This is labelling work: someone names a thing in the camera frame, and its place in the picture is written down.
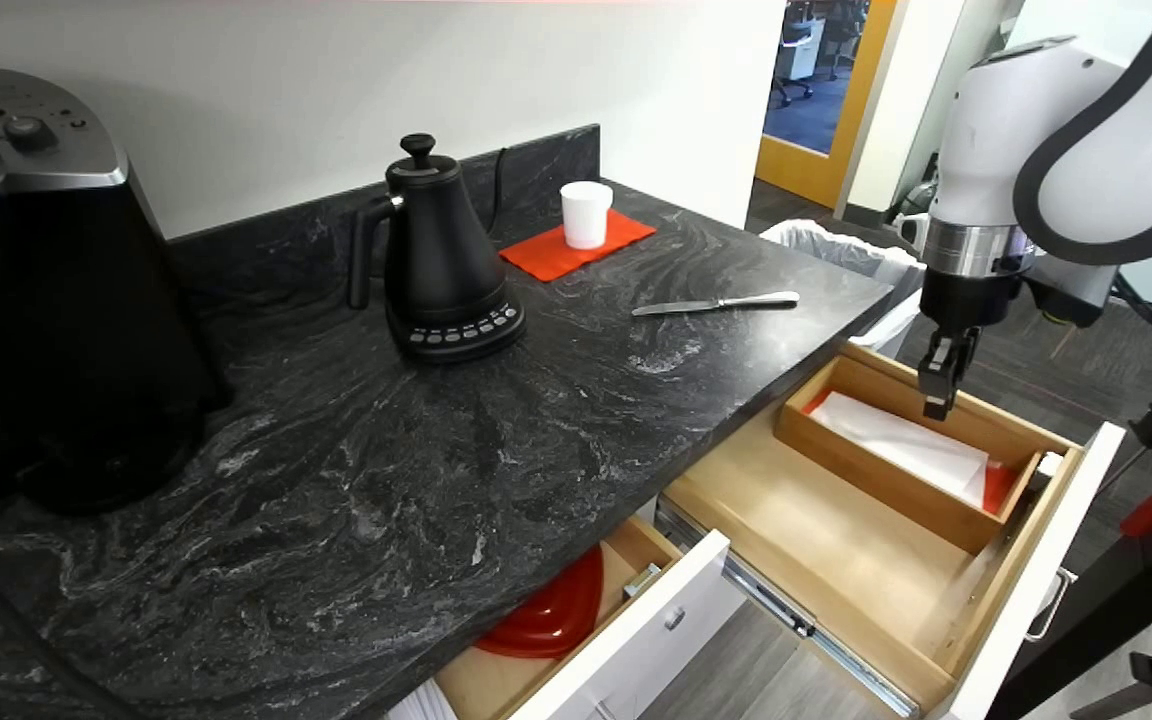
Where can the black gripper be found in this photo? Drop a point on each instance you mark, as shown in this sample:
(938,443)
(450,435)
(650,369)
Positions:
(968,302)

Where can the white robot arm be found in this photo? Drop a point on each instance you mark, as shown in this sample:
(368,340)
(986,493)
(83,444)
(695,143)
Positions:
(1109,162)

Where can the wooden drawer white front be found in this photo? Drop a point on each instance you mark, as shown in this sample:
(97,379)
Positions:
(819,544)

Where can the lower drawer white front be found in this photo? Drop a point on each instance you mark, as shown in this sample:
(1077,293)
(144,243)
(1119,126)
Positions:
(658,640)

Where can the red bowl in drawer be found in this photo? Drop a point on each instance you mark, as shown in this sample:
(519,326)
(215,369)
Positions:
(548,615)

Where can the wooden cutlery tray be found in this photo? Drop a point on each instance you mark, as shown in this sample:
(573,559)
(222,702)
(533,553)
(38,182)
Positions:
(871,487)

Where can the white cloth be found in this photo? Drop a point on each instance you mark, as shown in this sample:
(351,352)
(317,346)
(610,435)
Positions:
(831,244)

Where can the black tripod red knob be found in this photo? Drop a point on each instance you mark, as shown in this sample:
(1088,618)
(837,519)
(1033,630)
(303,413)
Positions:
(1109,602)

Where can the white cup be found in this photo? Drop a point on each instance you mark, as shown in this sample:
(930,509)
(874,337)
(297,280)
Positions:
(585,213)

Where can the red countertop mat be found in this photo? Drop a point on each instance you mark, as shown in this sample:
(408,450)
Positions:
(548,255)

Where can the black kettle base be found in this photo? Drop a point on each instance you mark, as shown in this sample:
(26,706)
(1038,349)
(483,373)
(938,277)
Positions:
(460,337)

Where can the black gooseneck kettle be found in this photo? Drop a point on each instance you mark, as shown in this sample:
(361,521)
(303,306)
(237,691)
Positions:
(436,243)

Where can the black coffee maker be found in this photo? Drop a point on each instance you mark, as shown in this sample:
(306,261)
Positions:
(58,306)

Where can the yellow door frame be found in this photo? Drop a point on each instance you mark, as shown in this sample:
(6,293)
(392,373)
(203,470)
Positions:
(803,167)

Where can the metal drawer slide rail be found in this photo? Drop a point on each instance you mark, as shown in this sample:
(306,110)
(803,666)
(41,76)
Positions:
(819,632)

